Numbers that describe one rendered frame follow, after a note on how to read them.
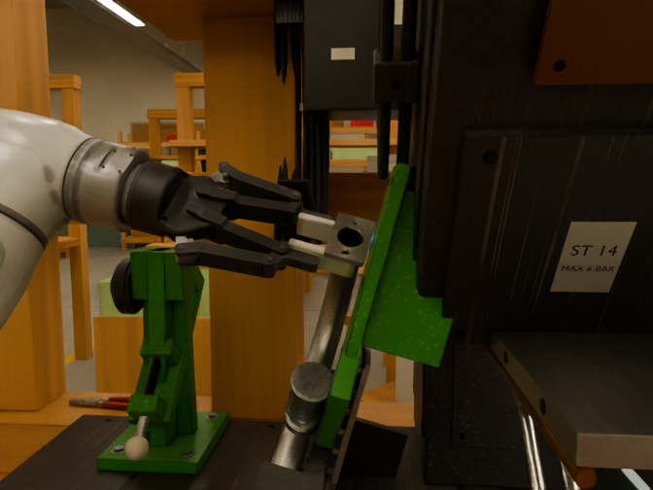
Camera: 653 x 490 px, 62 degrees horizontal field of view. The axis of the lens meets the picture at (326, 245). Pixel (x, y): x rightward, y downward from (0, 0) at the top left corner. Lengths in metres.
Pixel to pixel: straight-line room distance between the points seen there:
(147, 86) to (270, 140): 10.65
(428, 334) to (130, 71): 11.27
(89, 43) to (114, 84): 0.89
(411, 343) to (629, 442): 0.21
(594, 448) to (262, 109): 0.66
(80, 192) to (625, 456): 0.49
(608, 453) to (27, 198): 0.51
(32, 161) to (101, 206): 0.07
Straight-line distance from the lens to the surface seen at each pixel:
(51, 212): 0.61
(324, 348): 0.62
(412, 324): 0.48
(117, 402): 1.01
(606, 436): 0.32
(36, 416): 1.04
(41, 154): 0.60
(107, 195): 0.57
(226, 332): 0.89
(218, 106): 0.86
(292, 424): 0.54
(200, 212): 0.56
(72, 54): 12.19
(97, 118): 11.80
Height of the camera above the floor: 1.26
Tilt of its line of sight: 6 degrees down
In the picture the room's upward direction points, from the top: straight up
